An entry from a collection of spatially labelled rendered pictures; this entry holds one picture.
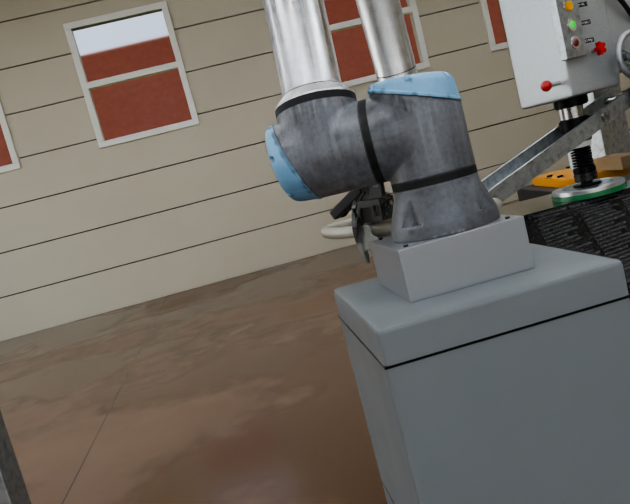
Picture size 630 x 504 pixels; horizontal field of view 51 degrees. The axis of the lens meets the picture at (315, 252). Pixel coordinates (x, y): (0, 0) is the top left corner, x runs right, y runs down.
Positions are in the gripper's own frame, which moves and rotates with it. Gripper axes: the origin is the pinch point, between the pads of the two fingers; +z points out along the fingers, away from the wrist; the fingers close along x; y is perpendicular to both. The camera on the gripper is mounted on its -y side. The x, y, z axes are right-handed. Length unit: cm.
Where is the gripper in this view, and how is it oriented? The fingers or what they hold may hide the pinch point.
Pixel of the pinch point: (370, 255)
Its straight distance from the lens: 164.7
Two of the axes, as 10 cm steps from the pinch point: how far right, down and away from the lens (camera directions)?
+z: 1.9, 9.7, 1.3
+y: 8.0, -0.8, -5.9
